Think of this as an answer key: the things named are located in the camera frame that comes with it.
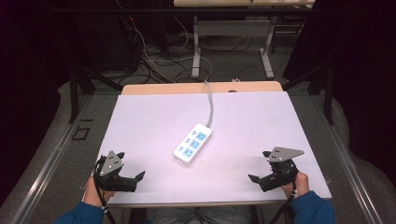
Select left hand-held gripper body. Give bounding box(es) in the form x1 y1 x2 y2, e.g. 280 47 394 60
93 150 138 193

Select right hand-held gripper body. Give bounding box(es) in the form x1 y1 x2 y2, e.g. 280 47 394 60
259 147 305 193

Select person's right hand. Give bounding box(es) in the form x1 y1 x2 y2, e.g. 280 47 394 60
280 171 310 199

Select person's left hand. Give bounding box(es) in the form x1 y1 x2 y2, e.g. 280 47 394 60
82 175 116 208

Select white board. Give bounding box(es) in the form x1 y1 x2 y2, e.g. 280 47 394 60
98 91 332 206

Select white power strip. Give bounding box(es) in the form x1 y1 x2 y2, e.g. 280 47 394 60
172 122 214 166

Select black metal stand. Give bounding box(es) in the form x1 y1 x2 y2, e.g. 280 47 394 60
68 60 124 124
282 63 336 126

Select black curtain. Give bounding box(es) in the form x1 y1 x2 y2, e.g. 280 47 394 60
0 0 132 206
281 0 396 188

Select desk with grey legs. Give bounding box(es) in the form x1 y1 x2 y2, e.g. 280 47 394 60
173 0 316 80

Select black horizontal bar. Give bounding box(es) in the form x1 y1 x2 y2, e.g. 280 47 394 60
50 7 314 14

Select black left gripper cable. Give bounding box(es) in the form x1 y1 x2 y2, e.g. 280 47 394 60
92 157 118 224

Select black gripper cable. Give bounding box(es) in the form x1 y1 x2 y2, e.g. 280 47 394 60
92 157 118 224
268 181 297 224

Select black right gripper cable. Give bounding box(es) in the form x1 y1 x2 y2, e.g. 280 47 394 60
268 181 297 224

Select black floor socket frame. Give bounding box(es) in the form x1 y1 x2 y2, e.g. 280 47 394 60
71 126 92 142

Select aluminium floor rail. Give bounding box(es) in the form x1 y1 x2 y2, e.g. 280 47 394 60
309 92 385 224
8 93 95 224

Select grey power strip cable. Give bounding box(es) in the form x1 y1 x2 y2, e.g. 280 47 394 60
204 79 216 129

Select black floor cable bundle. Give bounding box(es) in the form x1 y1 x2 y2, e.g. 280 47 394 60
115 12 194 85

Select white floor cable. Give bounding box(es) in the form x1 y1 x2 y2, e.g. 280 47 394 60
129 17 214 82

